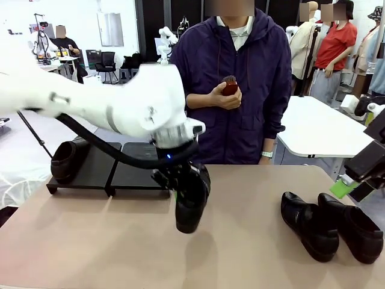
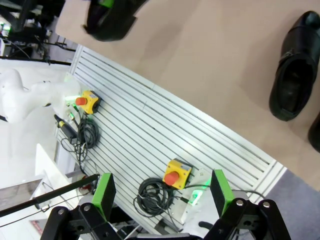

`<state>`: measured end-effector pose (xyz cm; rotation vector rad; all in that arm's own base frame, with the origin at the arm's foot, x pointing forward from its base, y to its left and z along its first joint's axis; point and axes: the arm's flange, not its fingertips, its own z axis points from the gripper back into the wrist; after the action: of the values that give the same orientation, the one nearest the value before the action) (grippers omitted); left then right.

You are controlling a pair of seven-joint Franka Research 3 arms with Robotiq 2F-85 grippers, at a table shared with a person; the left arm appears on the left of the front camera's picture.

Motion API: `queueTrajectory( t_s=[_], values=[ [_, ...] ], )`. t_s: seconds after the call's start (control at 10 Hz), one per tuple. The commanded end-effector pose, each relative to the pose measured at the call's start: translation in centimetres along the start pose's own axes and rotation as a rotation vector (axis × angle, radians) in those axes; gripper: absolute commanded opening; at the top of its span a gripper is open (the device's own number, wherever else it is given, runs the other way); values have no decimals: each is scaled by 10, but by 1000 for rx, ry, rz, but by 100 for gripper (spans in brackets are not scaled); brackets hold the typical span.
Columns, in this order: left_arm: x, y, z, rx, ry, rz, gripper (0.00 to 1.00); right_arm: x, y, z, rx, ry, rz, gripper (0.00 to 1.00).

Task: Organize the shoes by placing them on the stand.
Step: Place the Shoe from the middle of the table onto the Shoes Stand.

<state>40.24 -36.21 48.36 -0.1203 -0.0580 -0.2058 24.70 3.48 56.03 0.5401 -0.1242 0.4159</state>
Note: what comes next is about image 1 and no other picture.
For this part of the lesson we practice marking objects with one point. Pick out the black office chair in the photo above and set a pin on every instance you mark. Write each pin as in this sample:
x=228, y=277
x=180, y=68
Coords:
x=106, y=64

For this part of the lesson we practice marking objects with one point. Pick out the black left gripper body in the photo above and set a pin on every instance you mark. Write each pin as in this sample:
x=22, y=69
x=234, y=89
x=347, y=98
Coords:
x=173, y=177

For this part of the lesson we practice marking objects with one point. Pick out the white air purifier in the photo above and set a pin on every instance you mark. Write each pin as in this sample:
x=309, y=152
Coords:
x=91, y=79

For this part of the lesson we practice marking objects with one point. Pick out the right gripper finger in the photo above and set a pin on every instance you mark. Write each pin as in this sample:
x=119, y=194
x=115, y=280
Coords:
x=343, y=187
x=363, y=192

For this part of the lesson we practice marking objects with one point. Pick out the white cover cloth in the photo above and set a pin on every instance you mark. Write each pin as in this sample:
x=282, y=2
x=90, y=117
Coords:
x=18, y=186

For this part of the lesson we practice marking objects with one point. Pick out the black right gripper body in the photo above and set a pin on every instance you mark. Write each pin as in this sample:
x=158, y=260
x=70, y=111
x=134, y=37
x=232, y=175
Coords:
x=368, y=162

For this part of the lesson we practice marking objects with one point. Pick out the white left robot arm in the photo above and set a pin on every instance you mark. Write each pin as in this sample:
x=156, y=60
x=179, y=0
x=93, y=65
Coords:
x=135, y=99

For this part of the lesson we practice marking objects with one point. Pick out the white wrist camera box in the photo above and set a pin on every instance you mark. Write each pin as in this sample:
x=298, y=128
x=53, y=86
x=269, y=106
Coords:
x=349, y=103
x=198, y=128

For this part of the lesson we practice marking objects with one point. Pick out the mannequin in red shirt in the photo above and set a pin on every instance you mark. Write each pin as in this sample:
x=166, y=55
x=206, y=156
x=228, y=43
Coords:
x=334, y=45

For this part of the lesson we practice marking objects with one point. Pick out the person's left forearm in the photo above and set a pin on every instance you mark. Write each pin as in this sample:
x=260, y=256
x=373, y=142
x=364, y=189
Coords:
x=268, y=144

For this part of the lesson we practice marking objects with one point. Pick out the person's right forearm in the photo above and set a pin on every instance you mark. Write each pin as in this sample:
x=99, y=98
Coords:
x=197, y=100

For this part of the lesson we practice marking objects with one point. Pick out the person's right hand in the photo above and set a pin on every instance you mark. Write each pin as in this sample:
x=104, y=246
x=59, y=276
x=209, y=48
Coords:
x=228, y=101

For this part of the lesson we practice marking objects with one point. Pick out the person in black shirt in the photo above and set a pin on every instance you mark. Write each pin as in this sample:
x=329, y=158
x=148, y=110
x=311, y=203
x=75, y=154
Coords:
x=64, y=45

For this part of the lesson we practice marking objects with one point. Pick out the white wristwatch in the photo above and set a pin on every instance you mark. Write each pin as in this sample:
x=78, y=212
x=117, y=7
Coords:
x=267, y=154

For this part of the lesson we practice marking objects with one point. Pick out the black backpack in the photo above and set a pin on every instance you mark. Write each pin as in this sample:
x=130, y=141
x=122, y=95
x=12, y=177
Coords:
x=130, y=61

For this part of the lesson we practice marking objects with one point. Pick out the background robot rig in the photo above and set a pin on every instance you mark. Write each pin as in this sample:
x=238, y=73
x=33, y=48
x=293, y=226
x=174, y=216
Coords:
x=42, y=39

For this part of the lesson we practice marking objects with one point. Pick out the grey wall panel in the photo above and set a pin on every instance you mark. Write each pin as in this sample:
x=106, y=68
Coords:
x=110, y=30

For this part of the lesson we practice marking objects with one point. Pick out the person in purple jacket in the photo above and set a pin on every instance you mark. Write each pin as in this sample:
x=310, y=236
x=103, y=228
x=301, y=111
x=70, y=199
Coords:
x=255, y=75

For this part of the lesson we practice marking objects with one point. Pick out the grey stool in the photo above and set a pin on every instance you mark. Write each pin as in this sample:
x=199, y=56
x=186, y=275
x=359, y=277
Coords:
x=124, y=76

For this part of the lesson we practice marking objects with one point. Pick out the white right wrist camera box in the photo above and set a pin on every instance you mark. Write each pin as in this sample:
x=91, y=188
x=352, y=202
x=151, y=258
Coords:
x=349, y=103

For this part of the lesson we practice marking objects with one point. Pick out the mannequin in beige coat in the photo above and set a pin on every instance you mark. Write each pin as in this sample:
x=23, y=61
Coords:
x=303, y=51

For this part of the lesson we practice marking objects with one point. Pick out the white table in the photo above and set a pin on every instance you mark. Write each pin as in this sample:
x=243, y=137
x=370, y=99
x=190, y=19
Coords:
x=316, y=129

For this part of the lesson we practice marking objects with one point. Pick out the black leather shoe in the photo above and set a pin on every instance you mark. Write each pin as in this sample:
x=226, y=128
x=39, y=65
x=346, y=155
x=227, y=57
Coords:
x=358, y=234
x=192, y=210
x=312, y=231
x=64, y=165

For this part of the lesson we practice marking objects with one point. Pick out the person's left hand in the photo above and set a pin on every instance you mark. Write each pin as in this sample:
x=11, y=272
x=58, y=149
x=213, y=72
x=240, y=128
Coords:
x=265, y=161

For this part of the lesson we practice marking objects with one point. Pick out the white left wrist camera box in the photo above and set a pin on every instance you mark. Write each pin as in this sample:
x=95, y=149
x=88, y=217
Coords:
x=198, y=128

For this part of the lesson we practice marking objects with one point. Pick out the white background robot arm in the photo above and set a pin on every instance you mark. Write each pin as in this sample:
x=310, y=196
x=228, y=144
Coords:
x=165, y=45

